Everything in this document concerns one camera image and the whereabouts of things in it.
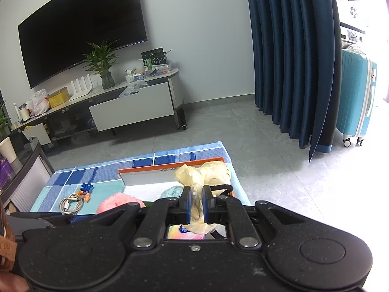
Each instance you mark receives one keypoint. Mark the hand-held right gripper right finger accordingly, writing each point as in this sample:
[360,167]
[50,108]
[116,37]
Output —
[207,203]

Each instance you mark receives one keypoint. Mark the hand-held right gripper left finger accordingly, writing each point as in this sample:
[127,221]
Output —
[186,203]

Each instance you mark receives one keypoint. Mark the white tissue pack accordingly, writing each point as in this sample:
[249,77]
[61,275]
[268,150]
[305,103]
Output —
[179,231]

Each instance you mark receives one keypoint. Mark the cream rubber glove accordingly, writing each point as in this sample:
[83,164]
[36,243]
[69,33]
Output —
[197,173]

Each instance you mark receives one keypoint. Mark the orange and white box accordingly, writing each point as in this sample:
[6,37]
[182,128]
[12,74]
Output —
[146,175]

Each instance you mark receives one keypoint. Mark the pink fluffy ball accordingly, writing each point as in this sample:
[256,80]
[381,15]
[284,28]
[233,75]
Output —
[117,202]

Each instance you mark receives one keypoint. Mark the teal cloth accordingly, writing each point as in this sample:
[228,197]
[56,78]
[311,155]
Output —
[173,192]

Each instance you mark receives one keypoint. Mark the glass table with ribbed base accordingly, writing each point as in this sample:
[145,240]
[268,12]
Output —
[30,173]

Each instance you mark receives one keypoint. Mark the blue checkered tablecloth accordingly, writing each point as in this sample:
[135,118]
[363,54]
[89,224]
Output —
[188,155]

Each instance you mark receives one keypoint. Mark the blue and orange toy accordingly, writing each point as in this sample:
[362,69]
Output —
[86,190]

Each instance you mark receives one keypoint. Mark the purple box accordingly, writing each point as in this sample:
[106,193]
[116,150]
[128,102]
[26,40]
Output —
[4,172]

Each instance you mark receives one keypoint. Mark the black roll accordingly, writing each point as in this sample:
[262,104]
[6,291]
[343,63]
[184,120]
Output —
[182,121]

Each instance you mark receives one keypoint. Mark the leafy green plant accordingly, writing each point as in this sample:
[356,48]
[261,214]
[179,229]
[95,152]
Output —
[1,121]

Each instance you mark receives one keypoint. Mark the grey television stand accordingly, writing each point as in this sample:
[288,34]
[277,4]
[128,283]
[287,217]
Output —
[177,94]

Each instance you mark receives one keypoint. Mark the white crumpled shopping bag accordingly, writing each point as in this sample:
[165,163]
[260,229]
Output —
[38,102]

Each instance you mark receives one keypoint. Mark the yellow box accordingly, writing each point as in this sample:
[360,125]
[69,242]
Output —
[58,97]

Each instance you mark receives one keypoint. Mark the clear plastic bag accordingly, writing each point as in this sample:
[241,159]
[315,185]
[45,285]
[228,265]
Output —
[132,89]

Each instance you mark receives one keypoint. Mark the pile of small items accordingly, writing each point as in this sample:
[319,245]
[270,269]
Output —
[146,74]

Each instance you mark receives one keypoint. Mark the white router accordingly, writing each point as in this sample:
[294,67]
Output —
[80,87]

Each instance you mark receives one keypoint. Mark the black and green box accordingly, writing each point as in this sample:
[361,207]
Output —
[155,58]

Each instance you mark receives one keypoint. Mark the potted plant in glass vase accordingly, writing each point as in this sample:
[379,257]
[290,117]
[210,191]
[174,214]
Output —
[102,62]

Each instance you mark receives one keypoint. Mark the blue curtain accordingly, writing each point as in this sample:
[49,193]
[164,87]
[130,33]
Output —
[291,57]

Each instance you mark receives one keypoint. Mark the teal suitcase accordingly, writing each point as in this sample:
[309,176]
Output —
[355,94]

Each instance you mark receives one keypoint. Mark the black television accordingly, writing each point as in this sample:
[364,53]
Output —
[82,33]

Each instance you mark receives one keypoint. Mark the white appliance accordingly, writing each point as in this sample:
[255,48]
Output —
[351,35]

